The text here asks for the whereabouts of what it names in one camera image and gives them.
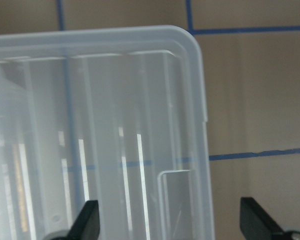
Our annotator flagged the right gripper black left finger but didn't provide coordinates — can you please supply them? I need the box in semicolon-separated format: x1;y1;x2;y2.
45;200;101;240

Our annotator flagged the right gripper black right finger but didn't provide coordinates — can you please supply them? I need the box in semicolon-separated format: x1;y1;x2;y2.
239;197;300;240

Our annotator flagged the clear plastic storage box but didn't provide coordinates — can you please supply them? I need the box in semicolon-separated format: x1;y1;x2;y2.
0;25;215;240

